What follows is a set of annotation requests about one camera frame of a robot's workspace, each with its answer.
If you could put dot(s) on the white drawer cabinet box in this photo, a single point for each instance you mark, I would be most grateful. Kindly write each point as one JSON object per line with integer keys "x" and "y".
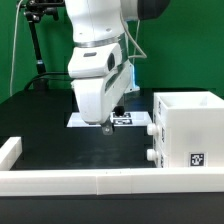
{"x": 194, "y": 123}

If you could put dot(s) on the white front drawer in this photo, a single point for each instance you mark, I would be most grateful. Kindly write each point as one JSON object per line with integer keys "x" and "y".
{"x": 156, "y": 156}

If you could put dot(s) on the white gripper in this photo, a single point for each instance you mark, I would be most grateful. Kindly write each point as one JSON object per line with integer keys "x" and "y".
{"x": 100, "y": 78}

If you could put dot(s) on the white drawer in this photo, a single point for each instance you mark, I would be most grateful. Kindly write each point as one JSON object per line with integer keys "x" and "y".
{"x": 157, "y": 129}
{"x": 156, "y": 156}

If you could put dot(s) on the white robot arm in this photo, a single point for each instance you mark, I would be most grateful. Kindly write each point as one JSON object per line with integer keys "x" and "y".
{"x": 102, "y": 22}

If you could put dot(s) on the white marker base plate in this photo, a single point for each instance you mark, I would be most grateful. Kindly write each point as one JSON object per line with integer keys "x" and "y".
{"x": 130, "y": 118}

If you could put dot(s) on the white front fence wall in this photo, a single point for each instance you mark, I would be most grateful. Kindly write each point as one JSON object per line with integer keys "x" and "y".
{"x": 111, "y": 182}

